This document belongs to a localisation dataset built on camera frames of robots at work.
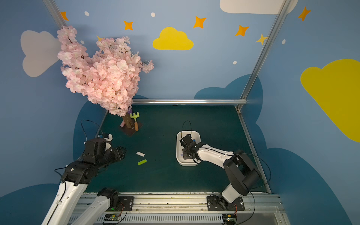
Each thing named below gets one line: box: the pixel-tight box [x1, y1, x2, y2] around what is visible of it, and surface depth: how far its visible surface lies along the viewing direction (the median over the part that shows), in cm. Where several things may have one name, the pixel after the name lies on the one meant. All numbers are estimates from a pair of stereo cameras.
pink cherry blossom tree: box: [57, 26, 155, 129], surface depth 64 cm
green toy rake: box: [129, 111, 140, 132], surface depth 112 cm
